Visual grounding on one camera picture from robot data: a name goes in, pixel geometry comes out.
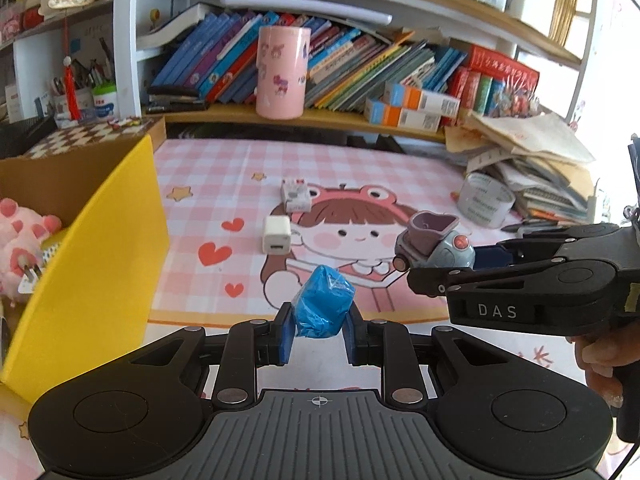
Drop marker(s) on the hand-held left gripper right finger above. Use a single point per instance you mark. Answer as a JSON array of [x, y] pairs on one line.
[[352, 332]]

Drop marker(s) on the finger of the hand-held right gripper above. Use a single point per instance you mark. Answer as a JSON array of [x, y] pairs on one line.
[[450, 279], [492, 256]]

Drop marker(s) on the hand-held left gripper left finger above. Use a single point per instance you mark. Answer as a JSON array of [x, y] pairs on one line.
[[286, 332]]

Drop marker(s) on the grey purple toy car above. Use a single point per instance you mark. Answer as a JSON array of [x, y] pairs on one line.
[[440, 250]]

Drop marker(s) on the blue plastic bag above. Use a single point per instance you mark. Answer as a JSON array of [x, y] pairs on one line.
[[322, 300]]

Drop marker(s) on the yellow-sided cardboard box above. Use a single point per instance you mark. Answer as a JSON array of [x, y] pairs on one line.
[[90, 270]]

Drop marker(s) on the white charger plug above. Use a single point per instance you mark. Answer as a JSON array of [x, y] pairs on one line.
[[30, 277], [276, 237]]

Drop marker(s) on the person's right hand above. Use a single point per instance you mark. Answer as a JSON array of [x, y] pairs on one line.
[[597, 360]]

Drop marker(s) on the black pen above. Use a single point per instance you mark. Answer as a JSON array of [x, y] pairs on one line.
[[520, 228]]

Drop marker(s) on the white tape roll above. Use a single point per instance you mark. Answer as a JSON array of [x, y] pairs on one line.
[[485, 200]]

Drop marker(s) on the pile of papers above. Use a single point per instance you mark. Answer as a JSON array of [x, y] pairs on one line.
[[530, 160]]

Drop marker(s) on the small white pink box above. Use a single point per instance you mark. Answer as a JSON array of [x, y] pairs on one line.
[[296, 196]]

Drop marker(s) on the orange and white carton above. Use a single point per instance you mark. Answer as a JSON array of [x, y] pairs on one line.
[[425, 99], [400, 117]]

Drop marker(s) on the row of red books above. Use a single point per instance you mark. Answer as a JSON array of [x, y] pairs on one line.
[[490, 75]]

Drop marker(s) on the row of colourful books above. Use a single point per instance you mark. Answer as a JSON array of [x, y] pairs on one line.
[[350, 60]]

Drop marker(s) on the pink cartoon cup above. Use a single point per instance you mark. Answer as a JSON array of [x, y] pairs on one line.
[[282, 75]]

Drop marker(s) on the black stapler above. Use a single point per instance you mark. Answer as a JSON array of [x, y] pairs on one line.
[[175, 100]]

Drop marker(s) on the cluster of small colourful trinkets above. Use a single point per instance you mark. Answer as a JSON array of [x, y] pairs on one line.
[[125, 122]]

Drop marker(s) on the pink plush toy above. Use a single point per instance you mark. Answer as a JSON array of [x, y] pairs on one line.
[[20, 240]]

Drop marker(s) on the wooden chessboard box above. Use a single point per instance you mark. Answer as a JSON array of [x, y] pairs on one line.
[[75, 135]]

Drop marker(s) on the white jar with green lid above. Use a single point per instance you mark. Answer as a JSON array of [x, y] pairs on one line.
[[105, 105]]

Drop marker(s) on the white light bar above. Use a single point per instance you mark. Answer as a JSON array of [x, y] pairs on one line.
[[300, 7]]

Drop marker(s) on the white pen holder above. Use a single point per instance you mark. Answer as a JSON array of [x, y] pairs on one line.
[[62, 107]]

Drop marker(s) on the thick white book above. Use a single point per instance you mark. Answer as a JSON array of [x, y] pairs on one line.
[[170, 27]]

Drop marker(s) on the bunch of pens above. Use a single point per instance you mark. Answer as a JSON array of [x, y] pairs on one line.
[[95, 67]]

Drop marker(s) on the red tassel ornament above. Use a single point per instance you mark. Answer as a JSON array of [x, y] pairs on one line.
[[71, 85]]

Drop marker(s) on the black electronic keyboard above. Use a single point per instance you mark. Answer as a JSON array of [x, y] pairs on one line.
[[20, 135]]

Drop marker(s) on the white bookshelf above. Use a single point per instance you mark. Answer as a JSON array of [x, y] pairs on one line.
[[125, 35]]

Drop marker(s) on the red and white doll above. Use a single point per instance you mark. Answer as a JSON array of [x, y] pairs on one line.
[[32, 19]]

